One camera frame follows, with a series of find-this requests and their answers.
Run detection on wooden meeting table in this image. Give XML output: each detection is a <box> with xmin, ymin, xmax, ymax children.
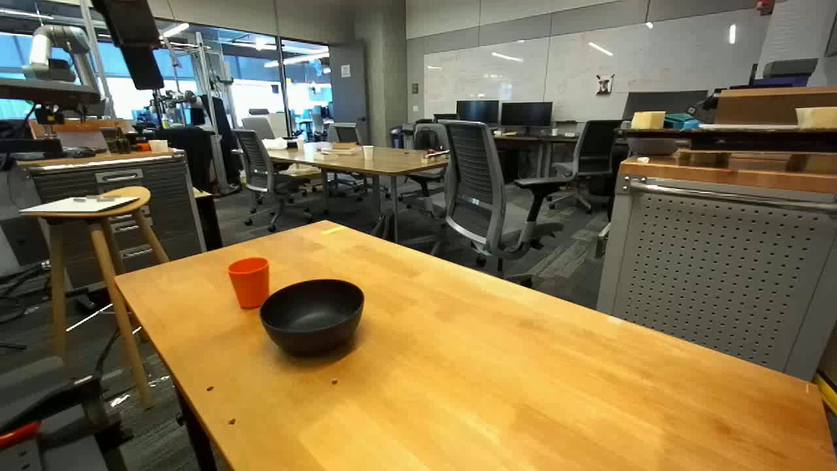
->
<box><xmin>262</xmin><ymin>142</ymin><xmax>451</xmax><ymax>244</ymax></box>

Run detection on white sheet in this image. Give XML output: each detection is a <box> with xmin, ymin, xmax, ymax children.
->
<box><xmin>17</xmin><ymin>190</ymin><xmax>140</xmax><ymax>220</ymax></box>

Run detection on black computer monitor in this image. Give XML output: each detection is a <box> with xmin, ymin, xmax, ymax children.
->
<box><xmin>454</xmin><ymin>97</ymin><xmax>501</xmax><ymax>126</ymax></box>
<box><xmin>499</xmin><ymin>98</ymin><xmax>553</xmax><ymax>130</ymax></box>

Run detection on dark wide monitor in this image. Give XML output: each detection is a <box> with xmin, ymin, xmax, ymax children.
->
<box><xmin>623</xmin><ymin>88</ymin><xmax>710</xmax><ymax>122</ymax></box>

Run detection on black hanging screen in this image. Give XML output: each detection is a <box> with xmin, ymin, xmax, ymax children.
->
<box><xmin>89</xmin><ymin>0</ymin><xmax>168</xmax><ymax>92</ymax></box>

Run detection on black bowl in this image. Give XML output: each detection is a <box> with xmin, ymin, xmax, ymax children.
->
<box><xmin>259</xmin><ymin>278</ymin><xmax>365</xmax><ymax>357</ymax></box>

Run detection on black office chair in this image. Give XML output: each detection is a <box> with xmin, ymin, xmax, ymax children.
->
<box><xmin>547</xmin><ymin>118</ymin><xmax>623</xmax><ymax>217</ymax></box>

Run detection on wooden box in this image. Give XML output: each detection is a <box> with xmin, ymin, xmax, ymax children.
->
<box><xmin>714</xmin><ymin>87</ymin><xmax>837</xmax><ymax>126</ymax></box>

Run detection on gray mesh office chair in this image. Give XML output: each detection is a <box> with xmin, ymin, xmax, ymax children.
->
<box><xmin>403</xmin><ymin>119</ymin><xmax>451</xmax><ymax>199</ymax></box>
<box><xmin>233</xmin><ymin>127</ymin><xmax>323</xmax><ymax>229</ymax></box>
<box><xmin>433</xmin><ymin>118</ymin><xmax>578</xmax><ymax>283</ymax></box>

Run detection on orange plastic cup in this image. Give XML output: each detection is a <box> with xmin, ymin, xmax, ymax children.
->
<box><xmin>226</xmin><ymin>253</ymin><xmax>272</xmax><ymax>312</ymax></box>

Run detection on gray drawer cabinet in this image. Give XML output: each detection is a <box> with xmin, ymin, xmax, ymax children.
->
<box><xmin>15</xmin><ymin>148</ymin><xmax>209</xmax><ymax>289</ymax></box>

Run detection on wooden stool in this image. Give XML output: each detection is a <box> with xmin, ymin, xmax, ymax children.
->
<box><xmin>17</xmin><ymin>183</ymin><xmax>173</xmax><ymax>407</ymax></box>

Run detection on yellow tape piece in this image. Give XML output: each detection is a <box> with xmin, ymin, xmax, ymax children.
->
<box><xmin>818</xmin><ymin>373</ymin><xmax>837</xmax><ymax>418</ymax></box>

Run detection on white wall whiteboard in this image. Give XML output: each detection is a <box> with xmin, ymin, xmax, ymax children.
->
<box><xmin>420</xmin><ymin>8</ymin><xmax>773</xmax><ymax>126</ymax></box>

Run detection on gray perforated tool cabinet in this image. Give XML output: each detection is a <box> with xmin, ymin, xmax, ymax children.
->
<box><xmin>597</xmin><ymin>153</ymin><xmax>837</xmax><ymax>382</ymax></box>

